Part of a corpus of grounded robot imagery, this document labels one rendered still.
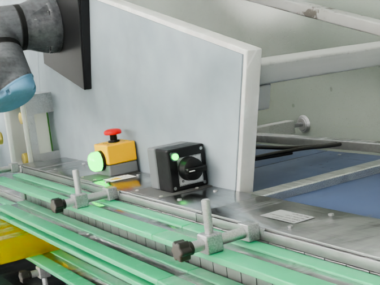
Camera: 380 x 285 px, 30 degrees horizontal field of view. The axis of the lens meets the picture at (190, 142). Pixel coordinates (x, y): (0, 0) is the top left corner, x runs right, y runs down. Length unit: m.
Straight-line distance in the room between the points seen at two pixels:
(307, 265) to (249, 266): 0.07
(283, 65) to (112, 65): 0.48
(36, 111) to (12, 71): 0.33
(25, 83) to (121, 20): 0.29
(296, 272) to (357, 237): 0.10
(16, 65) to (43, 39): 0.13
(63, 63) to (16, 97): 0.20
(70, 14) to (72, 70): 0.14
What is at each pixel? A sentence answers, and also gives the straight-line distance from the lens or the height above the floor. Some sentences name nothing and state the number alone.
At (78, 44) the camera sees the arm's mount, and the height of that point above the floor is 0.77.
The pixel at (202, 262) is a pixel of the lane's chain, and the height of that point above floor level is 0.88.
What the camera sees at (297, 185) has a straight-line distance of 1.27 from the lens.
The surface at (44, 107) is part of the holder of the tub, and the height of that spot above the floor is 0.77.
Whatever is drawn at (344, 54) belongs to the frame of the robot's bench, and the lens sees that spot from 1.39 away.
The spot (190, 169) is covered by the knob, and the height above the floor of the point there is 0.81.
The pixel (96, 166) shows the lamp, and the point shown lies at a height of 0.85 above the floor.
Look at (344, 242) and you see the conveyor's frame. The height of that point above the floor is 0.86.
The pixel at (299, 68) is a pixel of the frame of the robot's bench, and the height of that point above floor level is 0.60.
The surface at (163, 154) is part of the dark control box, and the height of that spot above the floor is 0.84.
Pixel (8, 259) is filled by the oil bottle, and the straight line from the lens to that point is 1.71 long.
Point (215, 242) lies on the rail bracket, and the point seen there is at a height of 0.96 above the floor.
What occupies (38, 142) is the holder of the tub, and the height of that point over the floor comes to 0.81.
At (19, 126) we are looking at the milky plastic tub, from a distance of 2.15.
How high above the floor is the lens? 1.44
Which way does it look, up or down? 30 degrees down
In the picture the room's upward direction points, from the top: 101 degrees counter-clockwise
